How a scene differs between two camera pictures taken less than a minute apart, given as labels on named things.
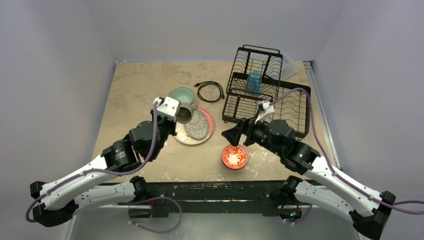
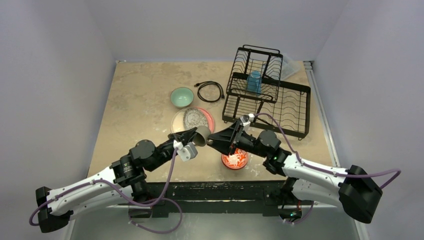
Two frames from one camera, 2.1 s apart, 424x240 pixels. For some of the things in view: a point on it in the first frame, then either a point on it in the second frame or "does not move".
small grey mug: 184,115 -> 202,135
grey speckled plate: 197,128 does not move
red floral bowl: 234,157 does not move
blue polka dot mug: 254,82 does not move
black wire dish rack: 254,77 does not move
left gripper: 173,124 -> 184,136
